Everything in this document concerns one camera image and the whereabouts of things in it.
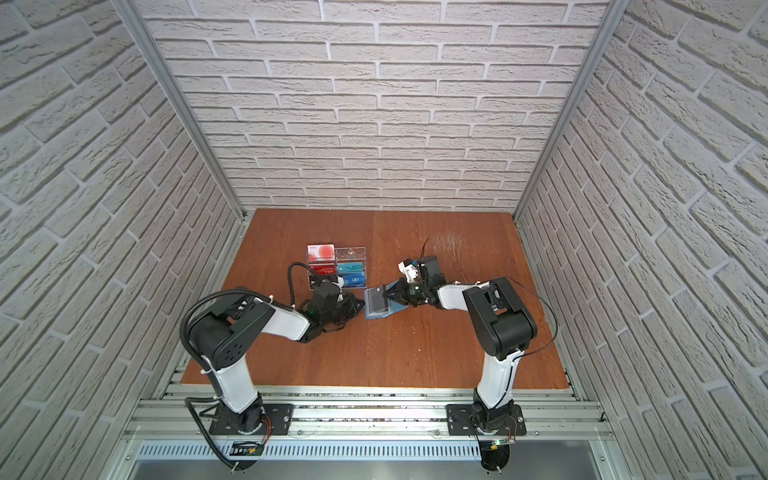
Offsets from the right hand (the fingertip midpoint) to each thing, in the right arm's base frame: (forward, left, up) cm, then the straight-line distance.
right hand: (384, 292), depth 92 cm
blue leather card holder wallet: (-3, +3, -3) cm, 5 cm away
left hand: (0, +5, -3) cm, 6 cm away
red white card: (+15, +20, +4) cm, 25 cm away
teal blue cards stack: (+8, +10, 0) cm, 13 cm away
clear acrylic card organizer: (+12, +17, +2) cm, 21 cm away
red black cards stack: (+10, +20, -1) cm, 22 cm away
